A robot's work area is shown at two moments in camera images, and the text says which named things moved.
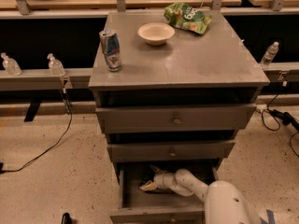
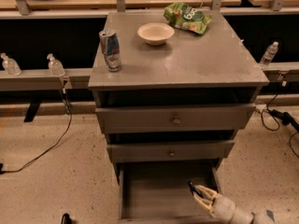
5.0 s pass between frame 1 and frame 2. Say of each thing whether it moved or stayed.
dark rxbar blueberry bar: moved
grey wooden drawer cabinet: stayed
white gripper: moved
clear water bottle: stayed
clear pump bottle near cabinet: stayed
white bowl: stayed
